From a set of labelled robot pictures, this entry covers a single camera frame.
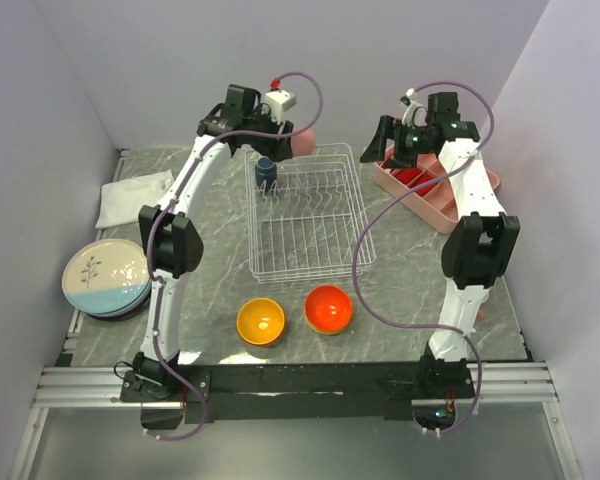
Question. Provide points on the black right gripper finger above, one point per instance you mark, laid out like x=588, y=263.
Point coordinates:
x=392, y=163
x=376, y=150

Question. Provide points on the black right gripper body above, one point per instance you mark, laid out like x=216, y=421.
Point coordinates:
x=408, y=143

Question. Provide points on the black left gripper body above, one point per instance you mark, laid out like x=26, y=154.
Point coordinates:
x=268, y=147

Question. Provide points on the dark blue ceramic mug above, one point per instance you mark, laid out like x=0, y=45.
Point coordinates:
x=265, y=174

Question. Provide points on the pink plastic cup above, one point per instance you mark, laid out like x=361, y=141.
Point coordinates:
x=303, y=142

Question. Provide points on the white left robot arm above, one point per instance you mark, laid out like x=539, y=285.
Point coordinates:
x=171, y=243

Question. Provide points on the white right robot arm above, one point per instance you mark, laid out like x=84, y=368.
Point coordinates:
x=478, y=249

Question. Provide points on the red cloth item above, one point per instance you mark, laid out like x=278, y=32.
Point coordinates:
x=413, y=178

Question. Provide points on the pink compartment organizer tray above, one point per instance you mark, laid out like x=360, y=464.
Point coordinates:
x=430, y=195

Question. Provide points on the red-orange bowl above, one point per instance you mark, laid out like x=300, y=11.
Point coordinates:
x=328, y=309

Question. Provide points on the white folded cloth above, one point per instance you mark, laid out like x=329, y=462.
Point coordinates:
x=121, y=201

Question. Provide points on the orange-yellow bowl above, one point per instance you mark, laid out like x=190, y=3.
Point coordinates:
x=260, y=322

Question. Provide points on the cream and blue plate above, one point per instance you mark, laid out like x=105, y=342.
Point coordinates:
x=107, y=278

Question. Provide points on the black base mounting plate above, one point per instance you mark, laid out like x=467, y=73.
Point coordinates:
x=301, y=391

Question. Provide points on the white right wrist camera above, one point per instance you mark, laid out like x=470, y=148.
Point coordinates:
x=414, y=112

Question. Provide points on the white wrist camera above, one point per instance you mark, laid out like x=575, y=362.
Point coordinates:
x=414, y=112
x=278, y=103

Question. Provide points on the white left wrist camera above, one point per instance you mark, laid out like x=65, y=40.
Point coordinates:
x=278, y=103

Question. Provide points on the white wire dish rack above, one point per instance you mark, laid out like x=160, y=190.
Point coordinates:
x=305, y=224

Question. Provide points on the aluminium rail frame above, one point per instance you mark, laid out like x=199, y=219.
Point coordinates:
x=79, y=429

